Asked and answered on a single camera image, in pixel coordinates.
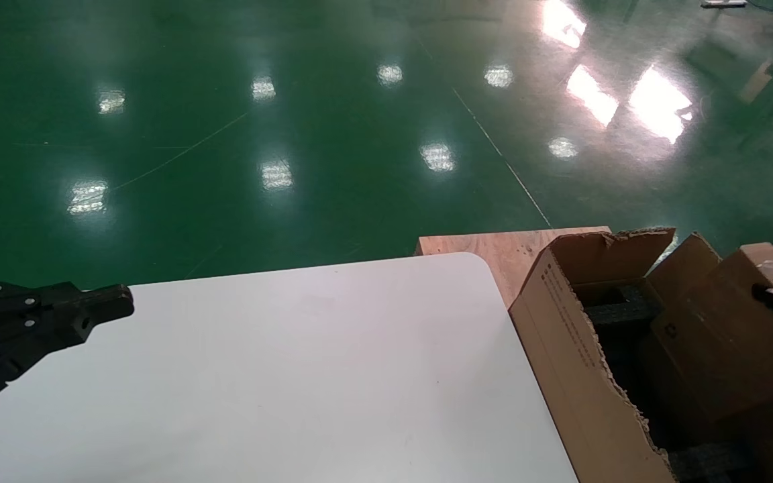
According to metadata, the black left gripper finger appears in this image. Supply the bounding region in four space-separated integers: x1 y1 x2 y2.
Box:
0 305 136 425
0 274 136 337

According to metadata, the small brown cardboard box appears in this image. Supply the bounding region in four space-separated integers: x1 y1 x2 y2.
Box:
650 243 773 422

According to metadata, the big open cardboard box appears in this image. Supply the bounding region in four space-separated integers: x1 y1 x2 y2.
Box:
509 227 773 483

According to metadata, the black foam block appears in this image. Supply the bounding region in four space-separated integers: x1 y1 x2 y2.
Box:
584 282 664 331
667 441 758 483

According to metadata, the plywood board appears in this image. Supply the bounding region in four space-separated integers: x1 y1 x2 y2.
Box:
415 227 612 308

